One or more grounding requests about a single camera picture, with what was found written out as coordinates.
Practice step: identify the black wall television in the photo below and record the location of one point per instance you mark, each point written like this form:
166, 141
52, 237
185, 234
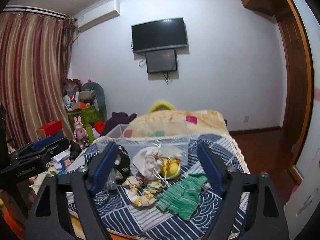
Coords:
156, 35

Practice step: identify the green bottle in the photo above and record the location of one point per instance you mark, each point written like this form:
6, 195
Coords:
90, 134

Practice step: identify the red striped curtain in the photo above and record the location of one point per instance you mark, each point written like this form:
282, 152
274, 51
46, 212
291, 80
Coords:
35, 60

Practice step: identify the pink bunny doll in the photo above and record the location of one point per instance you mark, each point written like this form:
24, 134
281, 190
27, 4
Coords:
79, 131

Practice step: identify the green knitted cloth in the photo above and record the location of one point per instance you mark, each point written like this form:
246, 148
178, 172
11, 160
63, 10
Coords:
182, 198

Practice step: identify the white drawstring pouch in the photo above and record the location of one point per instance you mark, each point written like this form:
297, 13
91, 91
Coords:
148, 162

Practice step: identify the white air conditioner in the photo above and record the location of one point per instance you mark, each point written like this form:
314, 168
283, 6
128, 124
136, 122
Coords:
104, 12

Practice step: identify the clear plastic storage box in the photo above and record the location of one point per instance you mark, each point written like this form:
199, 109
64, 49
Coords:
176, 146

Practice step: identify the yellow felt ball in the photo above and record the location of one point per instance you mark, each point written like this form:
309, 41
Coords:
171, 169

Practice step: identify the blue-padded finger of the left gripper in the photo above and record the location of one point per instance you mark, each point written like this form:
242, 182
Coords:
50, 145

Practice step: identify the grey plush toy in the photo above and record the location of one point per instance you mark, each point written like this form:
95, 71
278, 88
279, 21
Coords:
92, 92

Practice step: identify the beige fleece blanket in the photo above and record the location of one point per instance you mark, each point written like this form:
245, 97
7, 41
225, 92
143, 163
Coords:
171, 123

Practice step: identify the yellow floral scrunchie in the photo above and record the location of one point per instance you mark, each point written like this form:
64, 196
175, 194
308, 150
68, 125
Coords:
142, 192

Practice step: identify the yellow chair back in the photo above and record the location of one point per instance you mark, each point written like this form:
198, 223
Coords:
161, 105

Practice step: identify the green storage box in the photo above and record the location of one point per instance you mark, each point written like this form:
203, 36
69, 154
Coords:
88, 115

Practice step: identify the small black wall monitor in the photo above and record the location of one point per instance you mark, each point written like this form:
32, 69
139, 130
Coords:
161, 61

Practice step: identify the black and white headband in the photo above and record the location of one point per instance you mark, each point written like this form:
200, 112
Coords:
122, 168

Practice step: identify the blue patterned tablecloth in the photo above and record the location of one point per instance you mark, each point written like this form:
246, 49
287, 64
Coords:
122, 218

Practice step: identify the dark purple garment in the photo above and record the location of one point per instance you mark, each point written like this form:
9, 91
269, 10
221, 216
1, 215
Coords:
116, 119

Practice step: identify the red box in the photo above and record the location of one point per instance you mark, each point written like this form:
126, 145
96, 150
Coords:
49, 129

